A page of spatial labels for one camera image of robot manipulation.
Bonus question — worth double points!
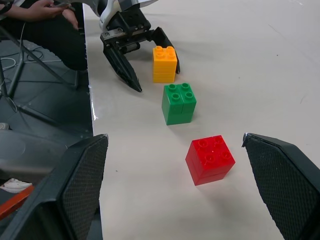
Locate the red toy brick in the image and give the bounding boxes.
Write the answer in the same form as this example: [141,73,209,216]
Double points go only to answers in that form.
[185,135,236,186]

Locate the person black trousers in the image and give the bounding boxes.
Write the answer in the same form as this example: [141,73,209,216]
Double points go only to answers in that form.
[0,2,89,72]

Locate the black tripod stand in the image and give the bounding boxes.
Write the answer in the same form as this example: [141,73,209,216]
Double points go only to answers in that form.
[0,24,81,101]

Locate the grey handheld phone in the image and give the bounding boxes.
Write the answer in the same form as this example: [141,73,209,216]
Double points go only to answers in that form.
[52,1,76,12]

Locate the person bare hand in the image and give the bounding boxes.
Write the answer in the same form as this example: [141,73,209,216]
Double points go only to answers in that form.
[61,9,79,29]
[26,0,73,24]

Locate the orange metal stand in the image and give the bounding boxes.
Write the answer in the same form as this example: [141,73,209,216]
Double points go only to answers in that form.
[0,184,35,221]

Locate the white shoe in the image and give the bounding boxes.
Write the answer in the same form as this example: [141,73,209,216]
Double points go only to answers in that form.
[0,177,33,194]

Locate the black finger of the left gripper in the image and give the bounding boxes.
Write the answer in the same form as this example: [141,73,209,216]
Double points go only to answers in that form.
[102,44,143,93]
[147,26,181,75]

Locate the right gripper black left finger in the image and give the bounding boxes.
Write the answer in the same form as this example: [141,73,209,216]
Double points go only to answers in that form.
[0,134,110,240]

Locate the white floor cable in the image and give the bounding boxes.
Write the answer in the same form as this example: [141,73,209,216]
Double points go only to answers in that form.
[0,21,29,71]

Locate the green toy brick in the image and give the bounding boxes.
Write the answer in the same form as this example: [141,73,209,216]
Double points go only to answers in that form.
[161,82,198,126]

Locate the beige paper table cover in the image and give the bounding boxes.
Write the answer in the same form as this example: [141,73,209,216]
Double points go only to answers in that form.
[82,0,320,240]

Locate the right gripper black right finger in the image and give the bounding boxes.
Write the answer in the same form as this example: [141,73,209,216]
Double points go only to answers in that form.
[241,132,320,240]

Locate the yellow toy brick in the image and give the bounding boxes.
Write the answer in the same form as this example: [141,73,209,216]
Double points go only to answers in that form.
[152,45,178,84]

